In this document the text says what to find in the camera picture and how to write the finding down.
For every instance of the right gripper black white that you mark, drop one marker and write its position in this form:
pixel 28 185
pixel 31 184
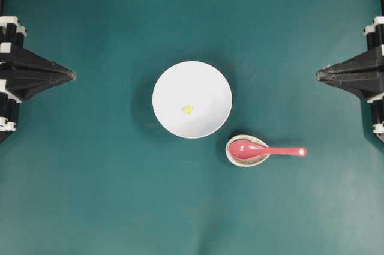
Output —
pixel 369 89

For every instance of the white round bowl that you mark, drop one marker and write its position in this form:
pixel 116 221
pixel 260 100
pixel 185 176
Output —
pixel 196 84

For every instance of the yellow hexagonal prism block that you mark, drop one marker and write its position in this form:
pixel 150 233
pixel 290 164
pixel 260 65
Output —
pixel 188 109

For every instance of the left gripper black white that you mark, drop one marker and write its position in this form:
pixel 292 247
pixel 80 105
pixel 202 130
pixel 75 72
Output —
pixel 31 75

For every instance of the pink ceramic spoon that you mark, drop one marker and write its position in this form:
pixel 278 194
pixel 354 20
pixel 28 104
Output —
pixel 243 149

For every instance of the speckled beige spoon rest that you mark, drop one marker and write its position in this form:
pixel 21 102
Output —
pixel 246 162

